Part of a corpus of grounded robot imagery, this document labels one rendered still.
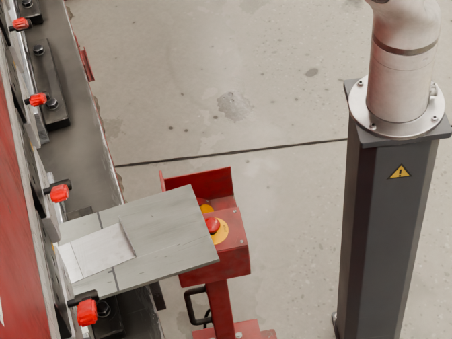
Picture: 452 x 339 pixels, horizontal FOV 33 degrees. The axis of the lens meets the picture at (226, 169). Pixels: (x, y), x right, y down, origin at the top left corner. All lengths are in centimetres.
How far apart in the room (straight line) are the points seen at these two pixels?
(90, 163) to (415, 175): 69
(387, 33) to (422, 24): 7
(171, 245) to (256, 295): 111
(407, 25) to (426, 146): 31
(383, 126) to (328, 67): 162
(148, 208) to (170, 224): 6
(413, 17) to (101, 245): 66
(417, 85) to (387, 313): 82
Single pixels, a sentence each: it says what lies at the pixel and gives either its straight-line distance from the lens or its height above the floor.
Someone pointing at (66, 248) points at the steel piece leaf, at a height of 100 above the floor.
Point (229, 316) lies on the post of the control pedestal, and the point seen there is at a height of 36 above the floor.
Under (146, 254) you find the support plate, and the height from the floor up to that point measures 100.
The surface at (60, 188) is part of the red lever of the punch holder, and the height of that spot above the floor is 131.
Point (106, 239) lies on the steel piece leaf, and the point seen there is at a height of 100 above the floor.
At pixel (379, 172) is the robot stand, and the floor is 89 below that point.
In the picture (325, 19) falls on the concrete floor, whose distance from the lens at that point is 332.
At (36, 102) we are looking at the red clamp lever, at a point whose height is 131.
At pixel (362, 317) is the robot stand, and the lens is 208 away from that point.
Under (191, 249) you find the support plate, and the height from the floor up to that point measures 100.
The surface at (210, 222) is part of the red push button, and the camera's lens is 160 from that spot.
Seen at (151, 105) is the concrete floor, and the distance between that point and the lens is 301.
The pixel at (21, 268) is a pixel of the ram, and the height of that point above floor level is 149.
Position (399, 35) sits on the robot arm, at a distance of 135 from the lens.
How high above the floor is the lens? 210
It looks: 50 degrees down
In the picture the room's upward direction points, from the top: 7 degrees counter-clockwise
